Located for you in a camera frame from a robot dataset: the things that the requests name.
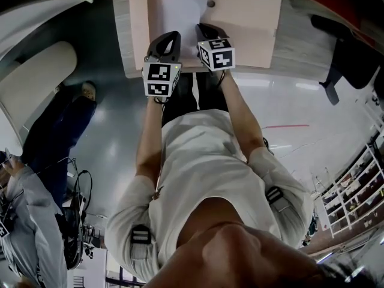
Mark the black office chair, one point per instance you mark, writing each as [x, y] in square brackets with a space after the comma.
[351, 61]

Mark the white shelf rack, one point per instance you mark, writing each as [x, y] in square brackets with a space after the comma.
[354, 196]

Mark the person's white shirt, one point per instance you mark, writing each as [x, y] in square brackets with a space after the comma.
[204, 166]

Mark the person's right forearm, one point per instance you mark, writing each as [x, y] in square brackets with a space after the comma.
[243, 115]

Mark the white A4 paper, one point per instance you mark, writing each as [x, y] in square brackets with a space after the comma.
[177, 13]

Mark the person's chin and neck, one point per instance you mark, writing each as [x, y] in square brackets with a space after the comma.
[240, 256]

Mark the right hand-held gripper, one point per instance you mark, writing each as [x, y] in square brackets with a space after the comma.
[220, 55]

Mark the grey wooden desk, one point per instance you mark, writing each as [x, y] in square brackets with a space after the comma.
[300, 55]

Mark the person's left forearm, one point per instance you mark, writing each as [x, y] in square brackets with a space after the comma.
[150, 136]

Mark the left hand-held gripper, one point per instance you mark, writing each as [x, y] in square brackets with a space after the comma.
[159, 79]

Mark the person's black trousers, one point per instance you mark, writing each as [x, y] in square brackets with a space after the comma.
[210, 94]

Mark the beige cylinder table leg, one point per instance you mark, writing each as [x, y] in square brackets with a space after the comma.
[36, 70]

